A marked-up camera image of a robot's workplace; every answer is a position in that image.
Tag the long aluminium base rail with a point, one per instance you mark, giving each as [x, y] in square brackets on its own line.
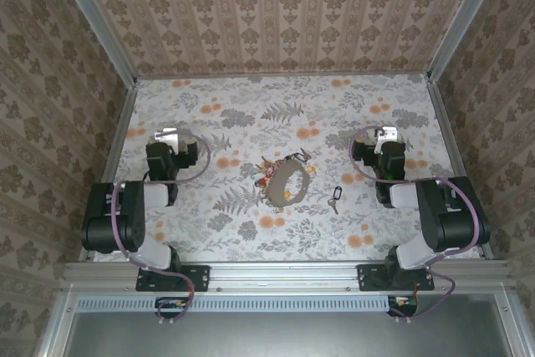
[284, 275]

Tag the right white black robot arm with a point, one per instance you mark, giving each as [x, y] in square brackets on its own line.
[455, 223]

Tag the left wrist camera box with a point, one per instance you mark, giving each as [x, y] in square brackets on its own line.
[165, 135]

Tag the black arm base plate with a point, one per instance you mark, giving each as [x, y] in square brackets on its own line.
[370, 278]
[196, 277]

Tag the aluminium frame post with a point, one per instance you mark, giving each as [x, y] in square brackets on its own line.
[466, 22]
[94, 22]

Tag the aluminium table side rail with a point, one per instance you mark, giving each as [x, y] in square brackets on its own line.
[451, 156]
[115, 156]

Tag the silver key with black tag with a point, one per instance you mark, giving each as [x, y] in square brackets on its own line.
[336, 195]

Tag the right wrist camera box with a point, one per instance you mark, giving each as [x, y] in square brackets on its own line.
[388, 133]

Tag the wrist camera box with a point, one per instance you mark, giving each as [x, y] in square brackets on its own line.
[165, 135]
[388, 133]

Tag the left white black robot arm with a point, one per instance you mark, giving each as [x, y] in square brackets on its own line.
[100, 215]

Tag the grey keyring disc with keys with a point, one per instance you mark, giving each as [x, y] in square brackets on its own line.
[278, 183]

